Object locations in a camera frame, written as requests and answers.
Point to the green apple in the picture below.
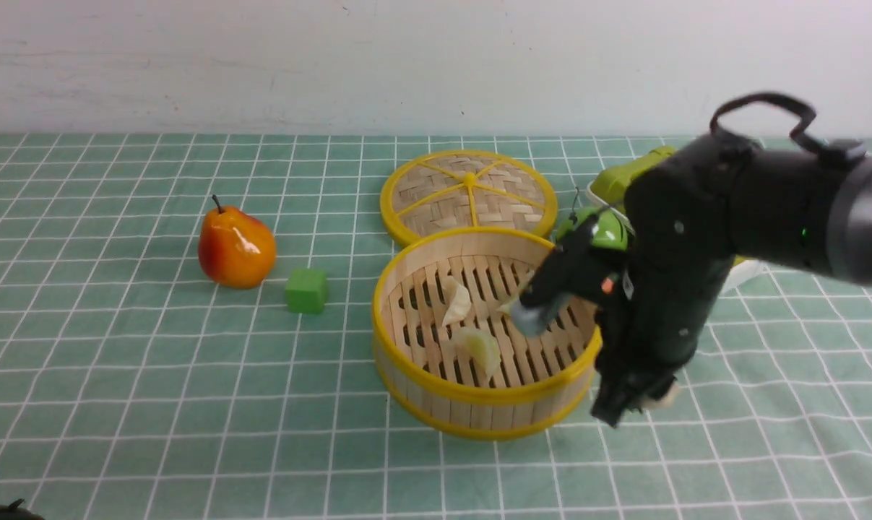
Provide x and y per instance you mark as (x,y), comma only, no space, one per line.
(611,229)

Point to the yellowish dumpling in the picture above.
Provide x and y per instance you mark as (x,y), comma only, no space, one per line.
(481,347)

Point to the woven bamboo steamer lid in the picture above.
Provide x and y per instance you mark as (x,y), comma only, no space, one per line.
(465,189)

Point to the orange red pear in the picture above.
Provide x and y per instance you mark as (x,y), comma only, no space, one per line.
(235,249)

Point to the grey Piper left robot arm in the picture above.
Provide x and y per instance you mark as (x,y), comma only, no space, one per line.
(17,511)

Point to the green lid white lunch box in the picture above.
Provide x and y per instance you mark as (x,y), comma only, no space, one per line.
(609,188)

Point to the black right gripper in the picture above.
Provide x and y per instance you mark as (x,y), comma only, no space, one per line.
(678,260)

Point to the green cube block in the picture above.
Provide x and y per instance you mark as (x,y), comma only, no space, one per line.
(307,291)

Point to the bamboo steamer tray yellow rim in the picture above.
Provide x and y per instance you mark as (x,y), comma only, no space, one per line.
(541,379)

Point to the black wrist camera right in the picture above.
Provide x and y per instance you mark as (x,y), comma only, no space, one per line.
(572,268)

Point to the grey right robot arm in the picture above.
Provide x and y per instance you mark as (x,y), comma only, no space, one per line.
(810,211)

